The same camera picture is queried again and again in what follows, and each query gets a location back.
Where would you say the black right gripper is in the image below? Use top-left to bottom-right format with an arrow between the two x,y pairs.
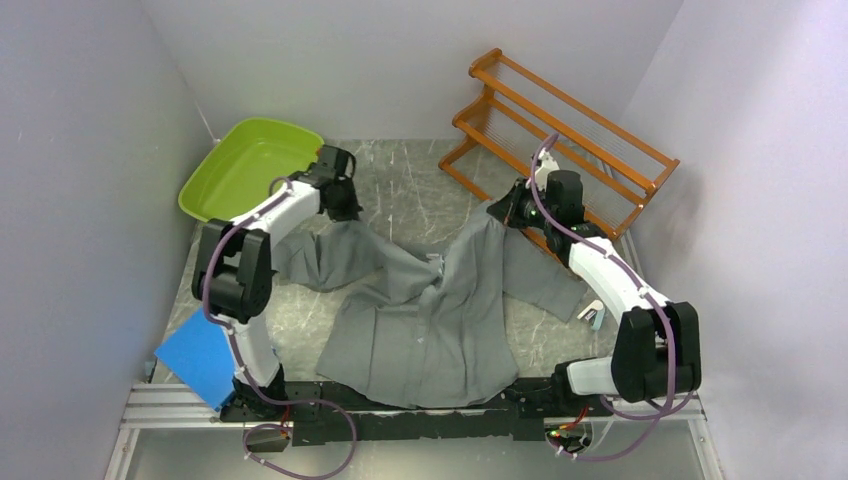
489,177 -> 557,231

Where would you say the grey button-up shirt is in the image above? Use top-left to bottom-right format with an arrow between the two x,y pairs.
272,206 -> 587,408

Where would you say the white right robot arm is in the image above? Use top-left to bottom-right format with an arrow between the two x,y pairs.
487,170 -> 702,415

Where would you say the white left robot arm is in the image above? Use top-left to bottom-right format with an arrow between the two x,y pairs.
192,145 -> 362,420

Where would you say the orange wooden rack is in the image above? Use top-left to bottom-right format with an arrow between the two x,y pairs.
438,48 -> 680,241

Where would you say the green plastic tub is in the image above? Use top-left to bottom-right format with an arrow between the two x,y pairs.
177,117 -> 324,222

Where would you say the small light blue clip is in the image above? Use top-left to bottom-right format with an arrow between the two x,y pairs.
578,300 -> 606,331

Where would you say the blue flat pad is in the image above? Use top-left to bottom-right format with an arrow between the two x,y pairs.
155,309 -> 235,412

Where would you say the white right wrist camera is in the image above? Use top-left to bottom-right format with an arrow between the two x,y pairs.
533,150 -> 560,190

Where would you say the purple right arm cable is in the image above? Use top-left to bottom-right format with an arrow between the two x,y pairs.
528,133 -> 700,464

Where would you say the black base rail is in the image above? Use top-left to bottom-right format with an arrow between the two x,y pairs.
220,377 -> 612,446

